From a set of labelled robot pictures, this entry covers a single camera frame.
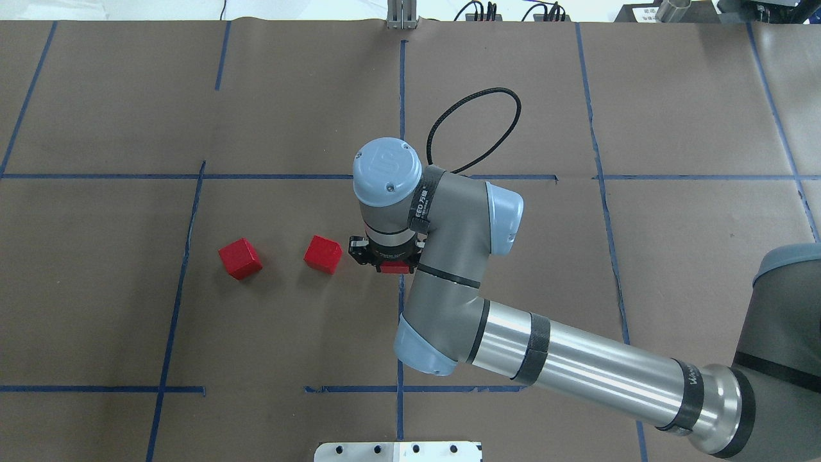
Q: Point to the red block one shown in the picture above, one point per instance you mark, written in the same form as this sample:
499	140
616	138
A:
323	254
240	259

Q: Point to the steel cup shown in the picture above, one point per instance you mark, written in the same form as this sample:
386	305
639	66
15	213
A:
671	11

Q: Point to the white pedestal column base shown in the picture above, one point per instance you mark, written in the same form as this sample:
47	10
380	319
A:
400	451

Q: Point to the aluminium frame post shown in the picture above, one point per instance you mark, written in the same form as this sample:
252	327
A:
402	14

